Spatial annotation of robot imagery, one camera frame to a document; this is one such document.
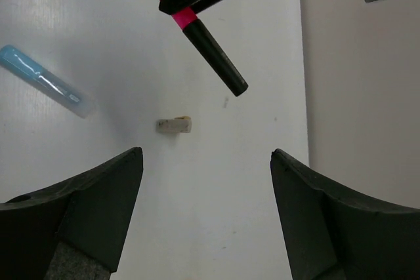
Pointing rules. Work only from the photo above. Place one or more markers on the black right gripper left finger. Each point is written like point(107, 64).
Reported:
point(75, 229)

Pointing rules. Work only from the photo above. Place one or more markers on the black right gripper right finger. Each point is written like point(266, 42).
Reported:
point(334, 232)

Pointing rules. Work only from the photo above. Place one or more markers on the pink highlighter black cap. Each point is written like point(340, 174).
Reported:
point(201, 38)

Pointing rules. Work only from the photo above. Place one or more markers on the light blue highlighter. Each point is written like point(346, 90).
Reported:
point(46, 82)

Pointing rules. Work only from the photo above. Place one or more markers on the white and yellow eraser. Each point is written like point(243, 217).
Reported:
point(178, 125)

